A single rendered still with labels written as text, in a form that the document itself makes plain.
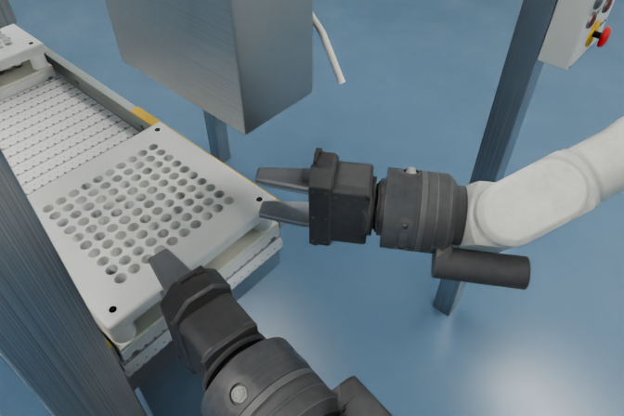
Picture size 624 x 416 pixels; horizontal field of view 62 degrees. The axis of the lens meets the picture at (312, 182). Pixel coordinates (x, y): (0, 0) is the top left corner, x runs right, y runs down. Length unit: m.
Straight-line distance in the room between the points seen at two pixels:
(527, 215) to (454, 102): 2.11
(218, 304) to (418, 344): 1.29
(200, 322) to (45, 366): 0.11
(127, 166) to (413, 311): 1.22
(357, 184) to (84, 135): 0.55
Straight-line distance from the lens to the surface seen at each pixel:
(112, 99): 0.94
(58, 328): 0.42
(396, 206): 0.53
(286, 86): 0.55
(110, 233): 0.66
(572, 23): 1.08
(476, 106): 2.63
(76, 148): 0.92
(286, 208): 0.60
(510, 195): 0.53
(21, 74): 1.10
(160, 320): 0.63
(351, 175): 0.54
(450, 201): 0.53
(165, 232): 0.65
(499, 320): 1.81
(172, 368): 0.99
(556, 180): 0.55
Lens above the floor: 1.47
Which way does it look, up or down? 44 degrees down
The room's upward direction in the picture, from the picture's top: straight up
